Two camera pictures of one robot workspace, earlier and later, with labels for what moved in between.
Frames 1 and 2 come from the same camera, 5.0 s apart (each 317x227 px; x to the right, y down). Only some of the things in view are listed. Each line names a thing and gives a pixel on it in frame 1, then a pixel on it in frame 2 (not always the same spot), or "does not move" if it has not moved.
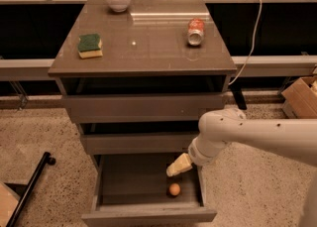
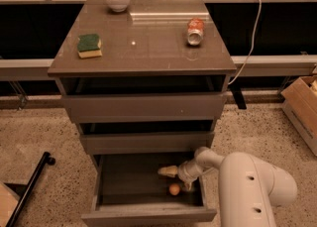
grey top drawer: x=104 y=108 does not move
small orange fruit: x=174 y=189 does not move
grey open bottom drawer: x=137 y=189 does not move
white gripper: x=195 y=153 to x=187 y=171
